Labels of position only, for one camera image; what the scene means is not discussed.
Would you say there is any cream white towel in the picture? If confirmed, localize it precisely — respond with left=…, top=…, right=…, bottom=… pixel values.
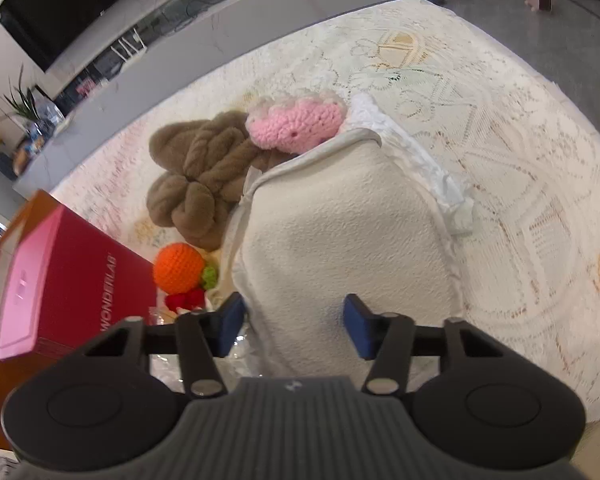
left=220, top=129, right=463, bottom=384

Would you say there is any brown plush scarf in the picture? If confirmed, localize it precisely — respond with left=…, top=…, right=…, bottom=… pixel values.
left=146, top=110, right=291, bottom=252

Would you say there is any red crochet toy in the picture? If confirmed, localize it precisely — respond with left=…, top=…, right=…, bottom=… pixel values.
left=164, top=286, right=206, bottom=313

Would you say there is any orange crochet carrot toy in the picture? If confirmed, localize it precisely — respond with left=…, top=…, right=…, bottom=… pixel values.
left=152, top=243, right=219, bottom=295

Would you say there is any white frilly cloth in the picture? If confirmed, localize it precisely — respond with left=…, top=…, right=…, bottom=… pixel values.
left=340, top=93, right=475, bottom=236

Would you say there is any red box lid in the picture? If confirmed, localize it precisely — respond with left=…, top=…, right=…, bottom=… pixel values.
left=0, top=206, right=157, bottom=361

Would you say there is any lace tablecloth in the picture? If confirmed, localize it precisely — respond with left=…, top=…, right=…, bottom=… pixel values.
left=54, top=0, right=600, bottom=421

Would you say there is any orange storage box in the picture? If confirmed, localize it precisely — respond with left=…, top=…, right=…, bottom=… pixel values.
left=0, top=188, right=81, bottom=451

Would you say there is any pink crochet toy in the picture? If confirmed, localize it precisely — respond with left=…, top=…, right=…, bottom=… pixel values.
left=246, top=90, right=348, bottom=155

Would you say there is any green plant in vase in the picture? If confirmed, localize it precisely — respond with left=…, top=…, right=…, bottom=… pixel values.
left=4, top=67, right=65, bottom=141

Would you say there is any white wifi router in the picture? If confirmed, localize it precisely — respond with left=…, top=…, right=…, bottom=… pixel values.
left=109, top=27, right=147, bottom=63

